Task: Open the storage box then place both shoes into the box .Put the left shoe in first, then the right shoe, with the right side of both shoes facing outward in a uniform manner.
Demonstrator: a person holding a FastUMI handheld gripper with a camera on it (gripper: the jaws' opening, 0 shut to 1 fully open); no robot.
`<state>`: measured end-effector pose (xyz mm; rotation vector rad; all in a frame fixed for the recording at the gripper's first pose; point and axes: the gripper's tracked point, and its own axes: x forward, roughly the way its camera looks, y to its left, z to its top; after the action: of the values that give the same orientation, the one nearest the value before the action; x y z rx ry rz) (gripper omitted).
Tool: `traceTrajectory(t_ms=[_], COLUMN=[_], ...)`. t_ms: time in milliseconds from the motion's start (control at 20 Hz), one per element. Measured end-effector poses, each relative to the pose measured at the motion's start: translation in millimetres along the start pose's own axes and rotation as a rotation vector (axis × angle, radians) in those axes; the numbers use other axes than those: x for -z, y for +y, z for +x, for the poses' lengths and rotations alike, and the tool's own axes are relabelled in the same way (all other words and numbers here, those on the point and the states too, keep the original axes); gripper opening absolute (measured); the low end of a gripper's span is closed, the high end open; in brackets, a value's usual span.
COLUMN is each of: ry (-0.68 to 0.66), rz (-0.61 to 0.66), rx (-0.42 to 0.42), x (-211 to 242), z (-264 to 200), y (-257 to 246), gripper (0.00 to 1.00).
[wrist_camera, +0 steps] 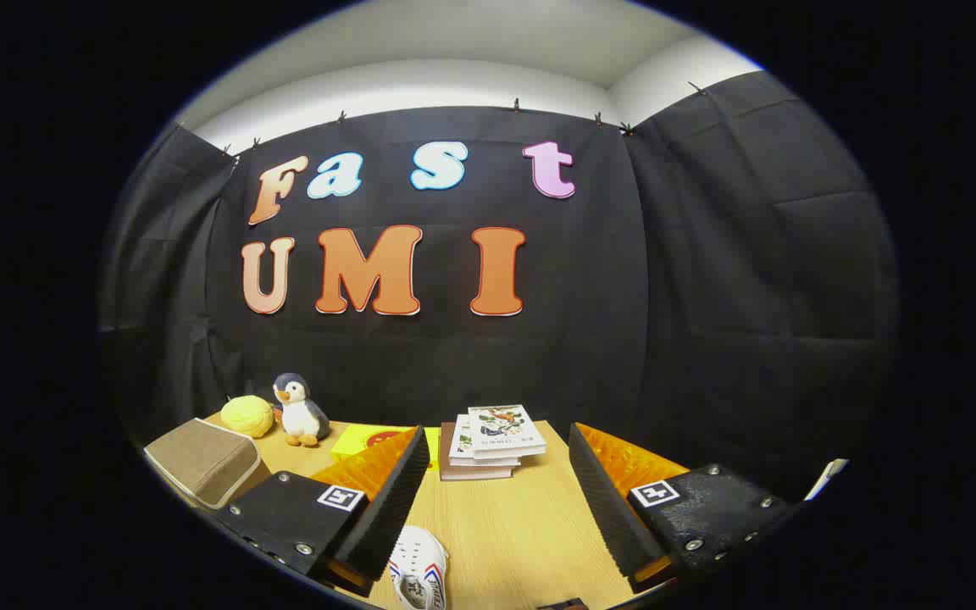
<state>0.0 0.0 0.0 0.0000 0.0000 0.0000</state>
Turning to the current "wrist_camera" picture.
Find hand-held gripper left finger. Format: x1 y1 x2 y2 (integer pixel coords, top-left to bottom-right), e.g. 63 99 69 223
215 425 431 598

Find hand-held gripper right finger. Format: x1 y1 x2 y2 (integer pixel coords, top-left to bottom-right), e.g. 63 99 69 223
568 421 796 594

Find white striped canvas shoe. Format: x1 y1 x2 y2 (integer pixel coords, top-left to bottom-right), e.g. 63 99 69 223
388 524 449 610

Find brown fabric storage box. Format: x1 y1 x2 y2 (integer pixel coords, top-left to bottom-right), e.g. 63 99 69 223
145 418 273 511

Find yellow book red label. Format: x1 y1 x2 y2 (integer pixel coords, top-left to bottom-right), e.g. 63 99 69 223
330 423 441 472

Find brown cover book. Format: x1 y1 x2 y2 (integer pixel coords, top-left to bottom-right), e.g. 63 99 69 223
439 422 516 481

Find white illustrated paperback book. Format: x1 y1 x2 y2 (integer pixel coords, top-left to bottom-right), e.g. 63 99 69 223
449 413 523 468
468 404 547 460

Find penguin plush toy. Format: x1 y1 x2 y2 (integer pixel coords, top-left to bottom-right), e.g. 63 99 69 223
272 373 330 448

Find yellow plush ball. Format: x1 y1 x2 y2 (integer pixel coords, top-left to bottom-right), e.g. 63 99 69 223
219 395 275 439

